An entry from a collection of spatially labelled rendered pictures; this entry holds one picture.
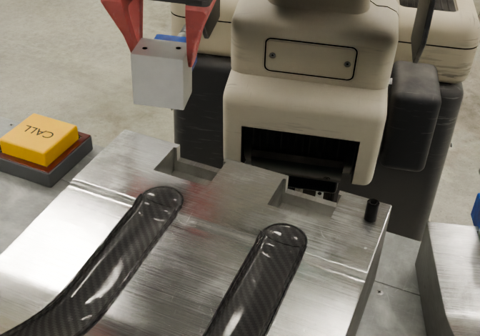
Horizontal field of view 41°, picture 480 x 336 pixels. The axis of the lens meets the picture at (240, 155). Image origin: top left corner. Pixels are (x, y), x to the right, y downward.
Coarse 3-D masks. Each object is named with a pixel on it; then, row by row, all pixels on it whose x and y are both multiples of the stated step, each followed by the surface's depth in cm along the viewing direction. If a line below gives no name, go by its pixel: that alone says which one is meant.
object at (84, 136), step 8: (80, 136) 72; (88, 136) 72; (80, 144) 71; (0, 152) 69; (64, 152) 70; (16, 160) 68; (24, 160) 68; (56, 160) 68; (40, 168) 67; (48, 168) 67
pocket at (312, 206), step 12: (288, 180) 57; (276, 192) 55; (288, 192) 57; (300, 192) 57; (276, 204) 56; (288, 204) 57; (300, 204) 57; (312, 204) 56; (324, 204) 56; (336, 204) 55; (312, 216) 56; (324, 216) 56
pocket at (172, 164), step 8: (176, 152) 60; (168, 160) 59; (176, 160) 60; (184, 160) 60; (160, 168) 58; (168, 168) 59; (176, 168) 61; (184, 168) 60; (192, 168) 60; (200, 168) 59; (208, 168) 59; (216, 168) 59; (176, 176) 60; (184, 176) 60; (192, 176) 60; (200, 176) 60; (208, 176) 60; (208, 184) 59
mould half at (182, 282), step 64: (64, 192) 54; (128, 192) 54; (192, 192) 54; (256, 192) 54; (0, 256) 48; (64, 256) 48; (192, 256) 49; (320, 256) 48; (0, 320) 42; (128, 320) 44; (192, 320) 44; (320, 320) 44
